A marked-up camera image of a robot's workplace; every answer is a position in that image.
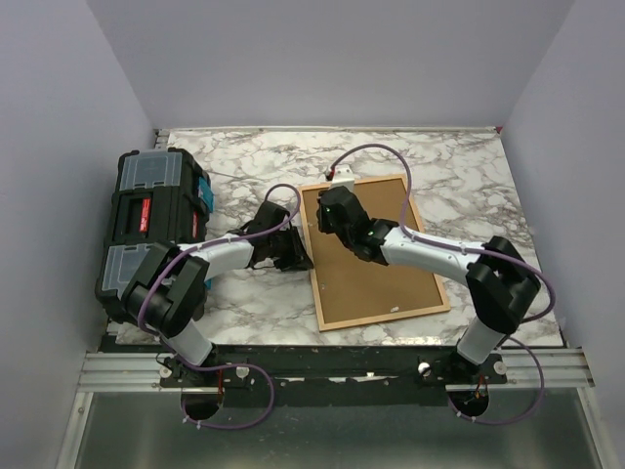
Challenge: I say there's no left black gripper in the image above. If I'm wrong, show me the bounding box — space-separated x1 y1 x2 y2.
268 227 313 272

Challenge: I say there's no wooden picture frame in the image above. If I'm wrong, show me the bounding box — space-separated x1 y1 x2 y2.
298 174 452 333

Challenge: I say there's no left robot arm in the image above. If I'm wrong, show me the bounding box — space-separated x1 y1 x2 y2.
121 200 313 386

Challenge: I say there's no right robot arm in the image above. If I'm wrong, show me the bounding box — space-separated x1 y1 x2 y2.
317 187 541 383

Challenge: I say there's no black toolbox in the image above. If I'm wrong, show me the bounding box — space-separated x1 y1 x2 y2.
95 148 214 323

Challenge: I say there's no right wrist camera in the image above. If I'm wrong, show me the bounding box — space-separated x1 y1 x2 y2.
324 165 355 192

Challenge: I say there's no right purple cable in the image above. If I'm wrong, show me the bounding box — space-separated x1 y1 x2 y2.
325 145 559 426

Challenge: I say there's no aluminium extrusion rail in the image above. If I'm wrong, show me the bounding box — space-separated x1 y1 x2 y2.
77 353 181 393

